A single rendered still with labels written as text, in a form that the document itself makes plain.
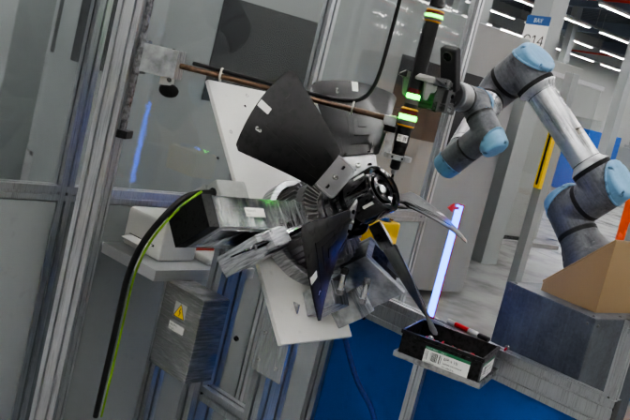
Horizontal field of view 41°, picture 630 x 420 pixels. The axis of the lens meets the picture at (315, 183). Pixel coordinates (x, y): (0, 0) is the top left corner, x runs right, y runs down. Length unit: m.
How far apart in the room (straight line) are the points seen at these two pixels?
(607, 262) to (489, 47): 4.20
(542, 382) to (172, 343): 0.94
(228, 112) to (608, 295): 1.14
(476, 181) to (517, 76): 4.15
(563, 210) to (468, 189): 4.11
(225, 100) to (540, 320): 1.05
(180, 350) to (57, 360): 0.33
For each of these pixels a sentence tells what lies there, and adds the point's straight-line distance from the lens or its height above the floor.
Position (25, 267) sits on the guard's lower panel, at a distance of 2.33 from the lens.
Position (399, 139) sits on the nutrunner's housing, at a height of 1.34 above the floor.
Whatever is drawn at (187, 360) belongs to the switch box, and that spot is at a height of 0.68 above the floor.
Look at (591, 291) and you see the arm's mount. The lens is 2.44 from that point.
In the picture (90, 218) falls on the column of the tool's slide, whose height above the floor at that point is 0.95.
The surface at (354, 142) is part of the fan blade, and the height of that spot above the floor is 1.30.
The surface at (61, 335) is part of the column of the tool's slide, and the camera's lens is 2.28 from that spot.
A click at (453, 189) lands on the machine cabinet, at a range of 6.49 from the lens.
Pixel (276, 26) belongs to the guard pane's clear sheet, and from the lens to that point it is 2.68.
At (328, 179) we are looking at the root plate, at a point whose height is 1.21.
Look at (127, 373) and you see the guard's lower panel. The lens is 2.67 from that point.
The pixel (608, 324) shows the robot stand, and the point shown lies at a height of 0.98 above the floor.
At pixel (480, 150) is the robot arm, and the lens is 2.23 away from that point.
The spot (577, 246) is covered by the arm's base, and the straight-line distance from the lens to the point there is 2.48.
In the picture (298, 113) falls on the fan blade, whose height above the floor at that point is 1.35.
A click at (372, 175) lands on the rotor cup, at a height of 1.24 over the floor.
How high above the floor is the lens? 1.44
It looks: 7 degrees down
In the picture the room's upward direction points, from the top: 14 degrees clockwise
